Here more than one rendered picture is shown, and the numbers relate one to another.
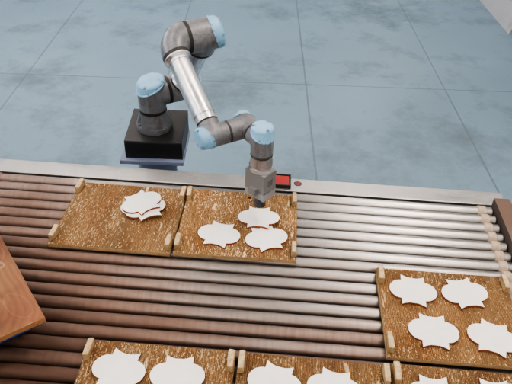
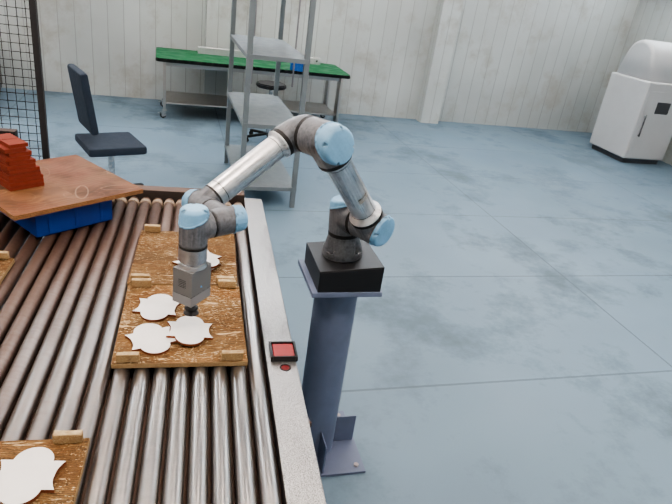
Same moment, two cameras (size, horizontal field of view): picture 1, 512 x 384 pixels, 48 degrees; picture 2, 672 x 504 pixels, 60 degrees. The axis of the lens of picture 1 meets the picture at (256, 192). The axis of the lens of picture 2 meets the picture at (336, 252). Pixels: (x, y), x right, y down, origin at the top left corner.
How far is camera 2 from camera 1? 2.12 m
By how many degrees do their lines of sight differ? 62
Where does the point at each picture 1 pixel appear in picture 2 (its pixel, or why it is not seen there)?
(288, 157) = not seen: outside the picture
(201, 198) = (223, 294)
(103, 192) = (220, 244)
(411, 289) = (27, 471)
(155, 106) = (332, 224)
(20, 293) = (45, 206)
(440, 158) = not seen: outside the picture
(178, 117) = (366, 263)
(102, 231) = (160, 249)
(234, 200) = (224, 314)
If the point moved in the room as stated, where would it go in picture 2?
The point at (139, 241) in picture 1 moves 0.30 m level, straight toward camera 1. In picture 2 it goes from (144, 266) to (46, 278)
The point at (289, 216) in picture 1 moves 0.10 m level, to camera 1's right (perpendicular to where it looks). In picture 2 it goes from (201, 355) to (202, 379)
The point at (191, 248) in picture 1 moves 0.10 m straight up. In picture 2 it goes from (134, 294) to (133, 265)
